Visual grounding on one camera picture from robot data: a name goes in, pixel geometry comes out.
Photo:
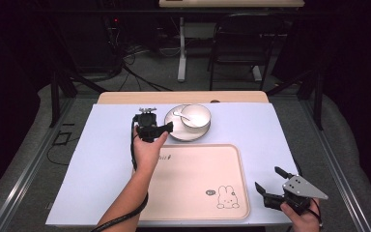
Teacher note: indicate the white spoon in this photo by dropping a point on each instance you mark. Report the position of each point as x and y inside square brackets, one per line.
[180, 114]

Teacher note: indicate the person's left hand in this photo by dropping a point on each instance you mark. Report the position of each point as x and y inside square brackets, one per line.
[148, 151]

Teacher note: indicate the aluminium floor rail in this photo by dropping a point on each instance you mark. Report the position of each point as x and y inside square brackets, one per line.
[338, 167]
[29, 167]

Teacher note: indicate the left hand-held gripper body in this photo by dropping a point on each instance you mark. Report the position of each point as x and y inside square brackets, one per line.
[146, 124]

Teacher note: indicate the black metal stand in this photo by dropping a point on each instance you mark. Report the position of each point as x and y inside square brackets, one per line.
[55, 96]
[318, 103]

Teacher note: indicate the pink rabbit print tray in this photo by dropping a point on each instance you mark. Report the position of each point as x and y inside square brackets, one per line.
[193, 183]

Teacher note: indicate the white desk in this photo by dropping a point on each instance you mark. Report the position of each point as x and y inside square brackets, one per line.
[182, 48]

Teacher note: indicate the person's right hand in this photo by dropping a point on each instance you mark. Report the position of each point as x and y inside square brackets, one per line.
[302, 222]

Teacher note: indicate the black chair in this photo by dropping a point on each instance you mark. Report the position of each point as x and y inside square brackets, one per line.
[244, 38]

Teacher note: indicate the white bowl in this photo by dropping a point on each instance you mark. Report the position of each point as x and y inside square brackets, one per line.
[198, 117]

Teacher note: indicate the black equipment with red light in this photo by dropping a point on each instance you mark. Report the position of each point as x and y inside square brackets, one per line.
[114, 42]

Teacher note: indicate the white plate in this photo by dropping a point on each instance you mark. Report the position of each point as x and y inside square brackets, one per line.
[185, 133]

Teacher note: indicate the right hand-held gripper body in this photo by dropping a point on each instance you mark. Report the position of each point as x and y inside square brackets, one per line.
[298, 193]

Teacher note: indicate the light blue table mat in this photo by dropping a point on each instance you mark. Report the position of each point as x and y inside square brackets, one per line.
[103, 141]

